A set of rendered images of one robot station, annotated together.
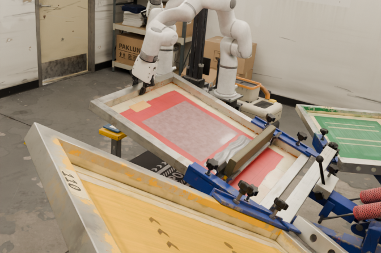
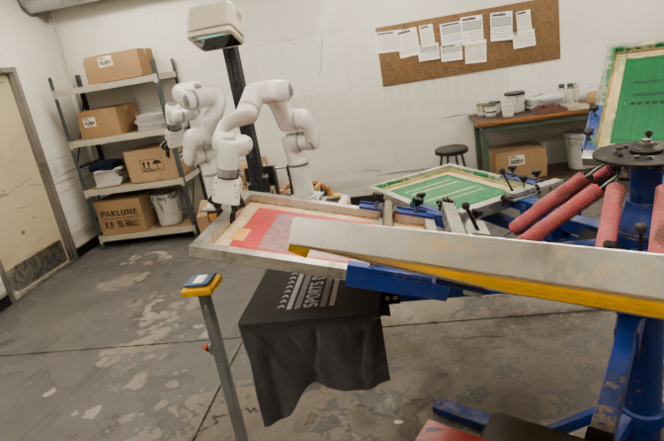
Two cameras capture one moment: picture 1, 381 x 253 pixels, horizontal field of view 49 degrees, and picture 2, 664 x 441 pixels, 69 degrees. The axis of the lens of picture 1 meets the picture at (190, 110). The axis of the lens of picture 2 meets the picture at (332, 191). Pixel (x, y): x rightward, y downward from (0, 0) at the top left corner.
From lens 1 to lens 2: 0.46 m
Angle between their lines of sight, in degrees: 19
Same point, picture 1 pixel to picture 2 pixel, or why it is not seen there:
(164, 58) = not seen: hidden behind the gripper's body
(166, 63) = not seen: hidden behind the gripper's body
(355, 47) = (368, 125)
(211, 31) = not seen: hidden behind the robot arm
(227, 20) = (286, 113)
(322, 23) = (326, 113)
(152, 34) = (229, 144)
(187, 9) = (250, 108)
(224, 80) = (300, 181)
